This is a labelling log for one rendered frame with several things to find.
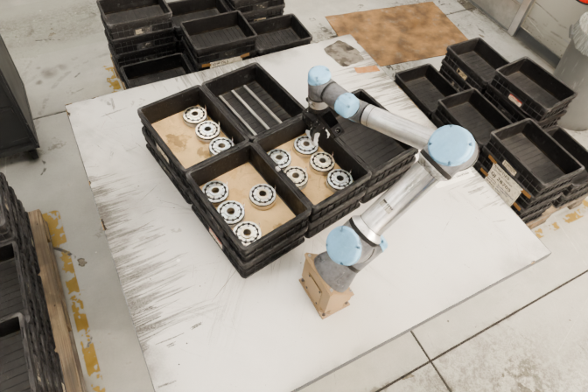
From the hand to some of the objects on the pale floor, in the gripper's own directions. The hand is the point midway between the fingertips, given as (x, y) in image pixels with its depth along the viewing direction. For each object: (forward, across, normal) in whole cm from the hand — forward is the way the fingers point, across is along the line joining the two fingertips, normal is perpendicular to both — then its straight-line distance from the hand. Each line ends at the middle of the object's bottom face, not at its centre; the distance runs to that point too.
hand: (321, 141), depth 180 cm
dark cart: (+84, +113, -177) cm, 226 cm away
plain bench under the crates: (+98, +18, -11) cm, 101 cm away
